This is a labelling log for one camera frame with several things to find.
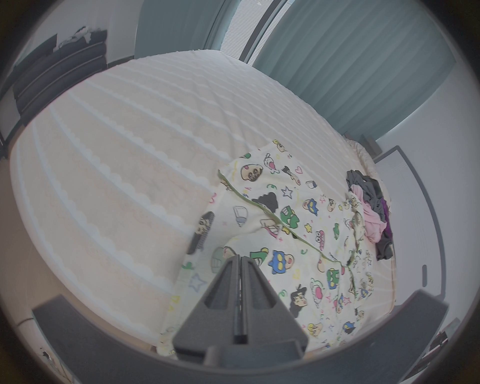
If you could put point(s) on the black garment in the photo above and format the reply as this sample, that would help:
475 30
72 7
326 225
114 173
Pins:
384 251
375 191

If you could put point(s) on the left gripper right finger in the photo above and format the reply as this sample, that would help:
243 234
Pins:
266 318

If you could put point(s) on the grey bedside table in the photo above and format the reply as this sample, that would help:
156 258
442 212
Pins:
371 144

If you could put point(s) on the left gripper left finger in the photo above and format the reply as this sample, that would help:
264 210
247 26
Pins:
213 322

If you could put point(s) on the grey garment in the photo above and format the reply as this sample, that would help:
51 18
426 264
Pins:
356 180

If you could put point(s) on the white printed pyjama top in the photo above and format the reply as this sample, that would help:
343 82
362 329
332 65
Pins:
300 232

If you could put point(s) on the purple garment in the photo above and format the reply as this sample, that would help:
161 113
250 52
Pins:
387 221

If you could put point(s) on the blue-green curtain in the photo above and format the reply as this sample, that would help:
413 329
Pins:
180 26
356 63

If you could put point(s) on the bed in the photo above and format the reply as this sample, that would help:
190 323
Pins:
131 150

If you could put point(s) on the pink garment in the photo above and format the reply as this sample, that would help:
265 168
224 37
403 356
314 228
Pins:
369 221

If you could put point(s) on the dark grey low cabinet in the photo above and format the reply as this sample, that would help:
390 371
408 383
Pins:
63 75

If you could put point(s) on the window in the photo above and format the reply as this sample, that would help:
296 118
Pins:
255 26

